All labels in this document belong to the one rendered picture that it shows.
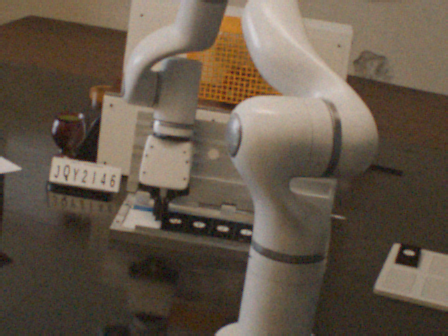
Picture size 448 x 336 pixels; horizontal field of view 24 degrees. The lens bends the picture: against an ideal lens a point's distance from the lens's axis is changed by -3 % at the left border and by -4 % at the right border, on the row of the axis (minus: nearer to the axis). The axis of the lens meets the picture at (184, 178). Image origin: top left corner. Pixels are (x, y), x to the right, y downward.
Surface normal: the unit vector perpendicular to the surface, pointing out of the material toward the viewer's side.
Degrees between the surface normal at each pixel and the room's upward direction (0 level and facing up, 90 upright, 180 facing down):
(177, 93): 78
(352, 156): 94
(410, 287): 0
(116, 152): 90
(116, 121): 90
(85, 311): 0
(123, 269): 0
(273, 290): 90
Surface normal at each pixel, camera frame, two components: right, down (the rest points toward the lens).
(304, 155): 0.28, 0.44
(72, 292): 0.12, -0.94
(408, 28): -0.31, 0.29
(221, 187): -0.11, 0.16
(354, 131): 0.36, -0.15
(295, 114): 0.28, -0.47
